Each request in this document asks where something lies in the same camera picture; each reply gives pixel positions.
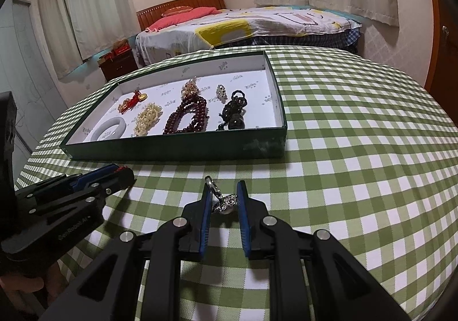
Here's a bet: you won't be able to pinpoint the brown wooden door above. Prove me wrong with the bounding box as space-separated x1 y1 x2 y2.
425 0 457 117

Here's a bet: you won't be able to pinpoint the wooden headboard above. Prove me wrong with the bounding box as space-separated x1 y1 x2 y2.
135 0 227 32

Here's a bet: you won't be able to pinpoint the left white curtain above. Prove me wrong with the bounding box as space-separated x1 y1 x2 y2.
36 0 140 79

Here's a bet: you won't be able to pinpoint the silver keyring charm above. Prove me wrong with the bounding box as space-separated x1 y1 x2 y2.
205 175 238 215

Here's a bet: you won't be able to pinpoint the silver crystal brooch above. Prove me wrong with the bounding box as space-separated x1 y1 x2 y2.
216 85 228 104

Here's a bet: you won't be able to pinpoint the red rose gold brooch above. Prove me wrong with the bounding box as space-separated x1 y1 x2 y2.
137 92 147 102

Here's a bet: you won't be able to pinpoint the red tassel charm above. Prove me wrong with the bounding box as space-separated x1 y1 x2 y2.
117 90 141 114

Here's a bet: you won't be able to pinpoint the bed with patterned sheet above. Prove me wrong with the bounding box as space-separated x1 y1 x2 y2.
135 6 362 67

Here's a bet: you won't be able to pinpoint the orange embroidered cushion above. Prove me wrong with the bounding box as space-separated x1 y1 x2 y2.
161 6 193 17

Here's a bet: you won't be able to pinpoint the pale jade bangle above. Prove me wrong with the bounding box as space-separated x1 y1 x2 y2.
91 116 127 142

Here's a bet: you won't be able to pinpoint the white pearl necklace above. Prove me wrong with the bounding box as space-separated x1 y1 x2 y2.
133 102 164 138

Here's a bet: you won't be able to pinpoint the green checkered tablecloth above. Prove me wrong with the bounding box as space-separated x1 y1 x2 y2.
14 44 458 321

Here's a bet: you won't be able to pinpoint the glass wardrobe door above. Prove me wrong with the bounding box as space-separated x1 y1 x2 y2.
0 0 69 179

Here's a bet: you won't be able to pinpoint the black bead bracelet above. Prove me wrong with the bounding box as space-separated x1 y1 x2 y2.
216 88 248 131

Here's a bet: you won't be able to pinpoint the green jewelry tray box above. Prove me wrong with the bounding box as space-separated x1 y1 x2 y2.
60 51 287 161

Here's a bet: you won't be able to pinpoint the person left hand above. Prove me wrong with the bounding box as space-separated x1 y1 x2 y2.
1 262 67 313

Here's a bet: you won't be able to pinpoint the dark wooden nightstand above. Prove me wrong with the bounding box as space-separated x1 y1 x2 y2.
98 50 138 82

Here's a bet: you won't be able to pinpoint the red boxes on nightstand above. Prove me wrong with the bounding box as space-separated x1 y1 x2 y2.
98 39 131 65

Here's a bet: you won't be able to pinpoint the pink pillow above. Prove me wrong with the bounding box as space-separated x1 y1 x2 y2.
145 6 221 32

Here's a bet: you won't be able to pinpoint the dark red bead bracelet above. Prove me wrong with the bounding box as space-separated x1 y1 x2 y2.
162 95 209 135

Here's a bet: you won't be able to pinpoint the gold pearl brooch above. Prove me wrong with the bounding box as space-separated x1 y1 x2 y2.
181 77 200 100

